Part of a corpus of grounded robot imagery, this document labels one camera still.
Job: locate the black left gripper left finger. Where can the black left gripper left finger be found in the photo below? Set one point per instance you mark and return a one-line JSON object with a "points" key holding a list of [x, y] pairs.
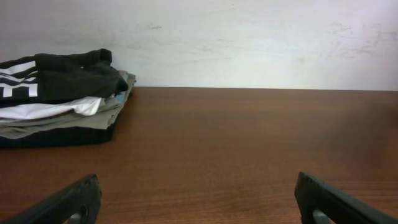
{"points": [[79, 202]]}

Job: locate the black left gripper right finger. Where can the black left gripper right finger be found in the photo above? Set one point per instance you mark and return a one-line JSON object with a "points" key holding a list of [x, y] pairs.
{"points": [[320, 202]]}

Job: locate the black bottom folded garment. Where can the black bottom folded garment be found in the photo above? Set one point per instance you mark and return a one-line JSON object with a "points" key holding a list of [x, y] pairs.
{"points": [[74, 136]]}

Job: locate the white folded garment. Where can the white folded garment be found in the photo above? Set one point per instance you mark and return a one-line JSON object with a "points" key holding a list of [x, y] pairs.
{"points": [[86, 106]]}

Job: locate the olive grey folded garment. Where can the olive grey folded garment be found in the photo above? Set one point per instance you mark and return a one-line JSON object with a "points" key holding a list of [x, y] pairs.
{"points": [[106, 115]]}

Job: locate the light blue folded garment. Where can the light blue folded garment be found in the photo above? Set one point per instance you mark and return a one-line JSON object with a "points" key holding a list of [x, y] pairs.
{"points": [[120, 96]]}

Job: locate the black shirt white lettering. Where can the black shirt white lettering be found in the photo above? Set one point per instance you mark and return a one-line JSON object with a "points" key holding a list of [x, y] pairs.
{"points": [[49, 78]]}

